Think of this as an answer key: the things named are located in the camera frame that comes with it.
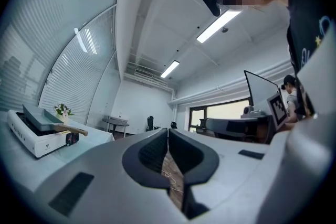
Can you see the black head-mounted camera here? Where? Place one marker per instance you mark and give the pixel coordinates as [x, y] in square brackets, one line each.
[212, 4]

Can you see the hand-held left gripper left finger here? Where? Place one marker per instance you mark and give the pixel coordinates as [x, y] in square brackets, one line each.
[105, 191]

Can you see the dark round table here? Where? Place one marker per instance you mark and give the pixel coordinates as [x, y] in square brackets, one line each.
[115, 123]

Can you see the long ceiling light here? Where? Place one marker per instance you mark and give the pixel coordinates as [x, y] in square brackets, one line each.
[170, 68]
[218, 26]

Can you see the white portable stove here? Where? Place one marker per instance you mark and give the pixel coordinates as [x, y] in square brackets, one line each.
[44, 143]

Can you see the glass partition with blinds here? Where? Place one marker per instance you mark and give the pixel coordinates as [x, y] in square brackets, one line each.
[68, 81]

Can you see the small black and red device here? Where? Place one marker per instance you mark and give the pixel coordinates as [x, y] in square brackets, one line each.
[72, 139]

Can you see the grey rectangular frying pan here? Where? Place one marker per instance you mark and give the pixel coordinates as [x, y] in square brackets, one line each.
[39, 118]

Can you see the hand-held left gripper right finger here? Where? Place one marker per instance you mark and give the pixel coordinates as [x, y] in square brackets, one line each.
[231, 178]

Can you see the ceiling air vent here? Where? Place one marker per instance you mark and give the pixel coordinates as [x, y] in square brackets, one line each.
[144, 73]

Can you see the black office chair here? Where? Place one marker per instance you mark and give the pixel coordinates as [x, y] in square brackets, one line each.
[150, 123]
[173, 125]

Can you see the table with white cloth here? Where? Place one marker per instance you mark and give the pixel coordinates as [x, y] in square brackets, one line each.
[99, 136]

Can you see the ceiling smoke detector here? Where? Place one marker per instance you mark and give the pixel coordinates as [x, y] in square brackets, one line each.
[225, 29]

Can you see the dark framed window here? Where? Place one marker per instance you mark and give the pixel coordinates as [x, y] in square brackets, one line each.
[218, 112]

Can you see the person's black printed shirt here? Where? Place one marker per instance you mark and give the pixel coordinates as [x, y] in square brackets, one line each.
[304, 8]

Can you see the flowers in white vase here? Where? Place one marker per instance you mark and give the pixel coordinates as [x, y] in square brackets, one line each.
[63, 112]

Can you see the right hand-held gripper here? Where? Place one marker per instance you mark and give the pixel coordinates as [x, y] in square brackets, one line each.
[262, 91]

